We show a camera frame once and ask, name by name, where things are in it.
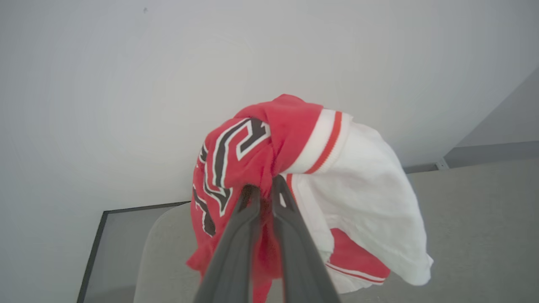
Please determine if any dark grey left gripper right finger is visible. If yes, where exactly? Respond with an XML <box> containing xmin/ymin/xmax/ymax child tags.
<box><xmin>269</xmin><ymin>175</ymin><xmax>342</xmax><ymax>303</ymax></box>

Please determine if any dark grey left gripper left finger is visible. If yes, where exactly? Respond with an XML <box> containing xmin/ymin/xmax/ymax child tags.
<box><xmin>193</xmin><ymin>184</ymin><xmax>264</xmax><ymax>303</ymax></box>

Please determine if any red and white jersey garment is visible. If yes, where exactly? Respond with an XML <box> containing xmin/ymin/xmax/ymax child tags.
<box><xmin>186</xmin><ymin>93</ymin><xmax>434</xmax><ymax>303</ymax></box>

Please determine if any black-framed grey panel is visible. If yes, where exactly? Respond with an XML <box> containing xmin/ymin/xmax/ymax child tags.
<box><xmin>77</xmin><ymin>201</ymin><xmax>192</xmax><ymax>303</ymax></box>

